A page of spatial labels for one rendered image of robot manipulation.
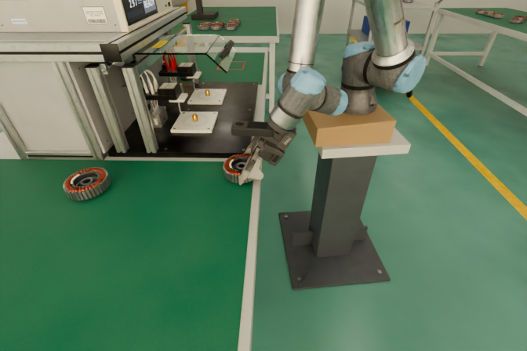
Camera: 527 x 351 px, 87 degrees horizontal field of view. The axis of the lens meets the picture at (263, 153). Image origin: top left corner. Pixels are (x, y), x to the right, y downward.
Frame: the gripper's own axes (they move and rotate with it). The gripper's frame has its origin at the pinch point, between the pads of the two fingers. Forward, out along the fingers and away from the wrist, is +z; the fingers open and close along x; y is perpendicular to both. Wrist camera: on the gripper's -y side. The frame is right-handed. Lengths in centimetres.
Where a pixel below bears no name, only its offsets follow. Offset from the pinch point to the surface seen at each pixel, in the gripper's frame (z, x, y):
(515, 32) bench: -103, 213, 191
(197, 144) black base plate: 8.0, 12.0, -14.6
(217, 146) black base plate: 4.5, 11.4, -8.4
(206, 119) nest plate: 7.3, 27.9, -15.5
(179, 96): 2.7, 26.4, -27.5
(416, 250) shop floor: 24, 31, 113
